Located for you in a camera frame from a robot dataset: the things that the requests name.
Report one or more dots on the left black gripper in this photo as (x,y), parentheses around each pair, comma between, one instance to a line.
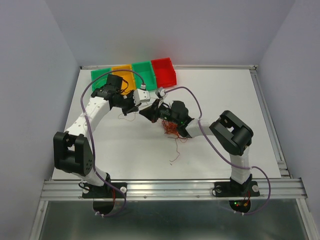
(133,108)

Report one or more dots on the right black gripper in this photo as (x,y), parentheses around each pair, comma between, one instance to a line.
(151,113)

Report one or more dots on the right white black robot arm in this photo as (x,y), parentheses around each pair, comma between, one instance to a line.
(232,133)

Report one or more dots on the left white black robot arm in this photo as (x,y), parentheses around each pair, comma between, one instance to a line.
(74,149)

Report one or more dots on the yellow bin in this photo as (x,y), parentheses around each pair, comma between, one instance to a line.
(129,83)

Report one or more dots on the green bin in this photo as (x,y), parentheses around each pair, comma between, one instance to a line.
(99,77)
(145,69)

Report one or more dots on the red bin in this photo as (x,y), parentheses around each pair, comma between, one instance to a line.
(164,72)

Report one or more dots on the leftmost green bin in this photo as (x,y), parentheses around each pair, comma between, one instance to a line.
(99,77)

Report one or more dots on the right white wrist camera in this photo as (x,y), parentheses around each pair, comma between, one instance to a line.
(161,93)

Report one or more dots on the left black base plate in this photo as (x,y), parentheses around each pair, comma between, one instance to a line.
(99,192)

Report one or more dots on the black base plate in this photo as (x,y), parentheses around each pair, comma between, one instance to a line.
(99,192)
(228,189)

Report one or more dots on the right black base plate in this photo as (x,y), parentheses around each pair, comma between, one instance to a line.
(228,189)

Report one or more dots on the aluminium front rail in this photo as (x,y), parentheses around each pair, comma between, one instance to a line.
(169,190)

